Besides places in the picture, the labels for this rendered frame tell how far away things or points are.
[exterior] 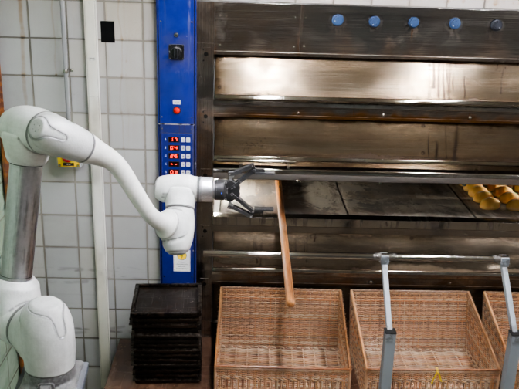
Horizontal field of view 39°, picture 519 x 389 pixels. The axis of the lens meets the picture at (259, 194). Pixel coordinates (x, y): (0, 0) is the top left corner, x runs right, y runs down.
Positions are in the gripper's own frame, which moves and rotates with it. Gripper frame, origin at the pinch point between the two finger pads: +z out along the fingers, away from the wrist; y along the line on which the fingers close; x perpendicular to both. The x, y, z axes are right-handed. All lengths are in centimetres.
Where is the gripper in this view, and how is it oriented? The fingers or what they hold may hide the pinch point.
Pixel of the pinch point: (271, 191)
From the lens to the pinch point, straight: 260.8
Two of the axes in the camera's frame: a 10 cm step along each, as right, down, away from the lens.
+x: 0.0, 3.2, -9.5
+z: 10.0, 0.3, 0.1
